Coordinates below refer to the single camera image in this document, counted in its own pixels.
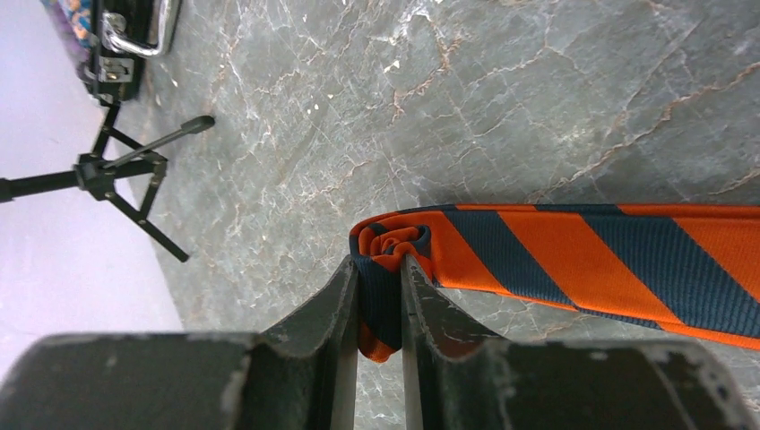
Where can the black poker chip case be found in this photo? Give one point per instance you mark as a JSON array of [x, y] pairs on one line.
[[110, 42]]

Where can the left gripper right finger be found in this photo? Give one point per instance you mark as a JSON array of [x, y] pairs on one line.
[[459, 374]]

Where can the pink microphone on tripod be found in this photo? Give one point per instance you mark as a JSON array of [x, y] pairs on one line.
[[114, 156]]

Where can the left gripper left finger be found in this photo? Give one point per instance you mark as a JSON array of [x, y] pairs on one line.
[[298, 374]]

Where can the orange navy striped tie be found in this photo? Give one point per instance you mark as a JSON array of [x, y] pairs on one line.
[[689, 269]]

